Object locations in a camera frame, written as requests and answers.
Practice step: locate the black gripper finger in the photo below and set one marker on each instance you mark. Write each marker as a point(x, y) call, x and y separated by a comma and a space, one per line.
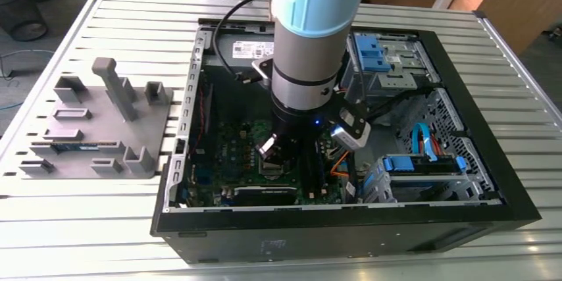
point(268, 147)
point(290, 151)

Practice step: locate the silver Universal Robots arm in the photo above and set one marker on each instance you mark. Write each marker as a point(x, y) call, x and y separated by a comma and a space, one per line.
point(307, 31)

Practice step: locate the black RAM slot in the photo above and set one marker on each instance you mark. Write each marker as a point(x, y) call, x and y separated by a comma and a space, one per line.
point(302, 175)

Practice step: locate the green Dell motherboard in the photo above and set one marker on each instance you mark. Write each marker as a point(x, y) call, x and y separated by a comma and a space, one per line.
point(228, 169)

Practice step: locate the black graphics card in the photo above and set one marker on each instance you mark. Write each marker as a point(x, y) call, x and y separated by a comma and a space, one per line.
point(263, 195)

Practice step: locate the grey power supply unit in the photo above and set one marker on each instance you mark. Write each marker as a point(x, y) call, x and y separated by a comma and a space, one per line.
point(239, 96)

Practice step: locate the hard disk in blue carrier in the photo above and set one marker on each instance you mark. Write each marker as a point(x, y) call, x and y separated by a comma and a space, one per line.
point(396, 164)

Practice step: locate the blue drive latch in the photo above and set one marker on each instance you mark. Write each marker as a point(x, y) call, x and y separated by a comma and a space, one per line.
point(372, 60)

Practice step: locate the grey metal drive cage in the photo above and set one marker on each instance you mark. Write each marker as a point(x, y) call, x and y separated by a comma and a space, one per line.
point(395, 80)

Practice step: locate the black open PC case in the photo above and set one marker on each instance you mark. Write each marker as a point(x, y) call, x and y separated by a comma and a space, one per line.
point(307, 238)

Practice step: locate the metal disk bay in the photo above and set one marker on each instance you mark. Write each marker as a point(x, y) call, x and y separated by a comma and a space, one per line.
point(439, 182)

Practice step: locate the grey plastic parts rack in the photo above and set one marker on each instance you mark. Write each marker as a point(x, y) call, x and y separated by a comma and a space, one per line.
point(105, 123)

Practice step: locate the blue RAM stick on rack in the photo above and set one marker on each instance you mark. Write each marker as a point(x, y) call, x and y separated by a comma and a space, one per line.
point(75, 147)

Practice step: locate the silver side wrist camera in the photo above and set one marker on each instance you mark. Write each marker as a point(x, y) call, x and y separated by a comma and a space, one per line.
point(263, 68)

